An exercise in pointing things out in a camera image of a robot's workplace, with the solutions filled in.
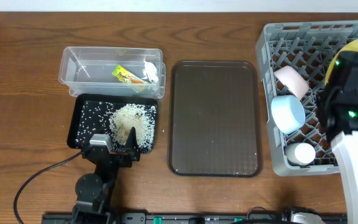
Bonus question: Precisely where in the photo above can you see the food scraps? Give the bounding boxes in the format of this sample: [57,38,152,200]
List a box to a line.
[73,101,157,154]

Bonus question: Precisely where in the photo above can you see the green snack wrapper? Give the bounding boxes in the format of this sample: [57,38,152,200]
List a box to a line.
[112,65,147,84]

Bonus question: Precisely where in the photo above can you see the white tissue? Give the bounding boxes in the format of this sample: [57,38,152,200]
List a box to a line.
[143,62,159,83]

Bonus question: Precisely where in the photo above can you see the blue bowl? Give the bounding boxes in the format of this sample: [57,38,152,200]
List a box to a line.
[271,95,306,134]

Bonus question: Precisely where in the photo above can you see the pale green cup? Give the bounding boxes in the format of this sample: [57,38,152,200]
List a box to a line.
[284,142,316,166]

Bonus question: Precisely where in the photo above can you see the white bowl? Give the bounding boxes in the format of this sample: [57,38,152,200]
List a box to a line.
[273,65,309,100]

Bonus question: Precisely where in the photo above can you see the yellow plate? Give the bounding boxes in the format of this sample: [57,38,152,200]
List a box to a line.
[324,39,358,85]

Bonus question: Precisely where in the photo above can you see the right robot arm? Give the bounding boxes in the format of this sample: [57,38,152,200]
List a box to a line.
[317,50,358,223]

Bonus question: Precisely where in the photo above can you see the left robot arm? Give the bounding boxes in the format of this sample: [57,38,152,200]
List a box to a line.
[71,128,140,224]

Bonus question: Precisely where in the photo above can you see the grey dishwasher rack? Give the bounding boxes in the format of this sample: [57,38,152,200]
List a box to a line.
[255,21,358,176]

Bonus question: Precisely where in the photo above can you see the black plastic bin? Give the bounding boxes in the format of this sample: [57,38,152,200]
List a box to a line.
[67,94,158,149]

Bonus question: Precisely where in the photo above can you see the clear plastic bin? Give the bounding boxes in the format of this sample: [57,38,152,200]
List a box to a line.
[59,47,166,99]

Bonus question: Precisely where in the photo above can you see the brown plastic tray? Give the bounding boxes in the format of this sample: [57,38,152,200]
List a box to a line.
[168,61,263,178]

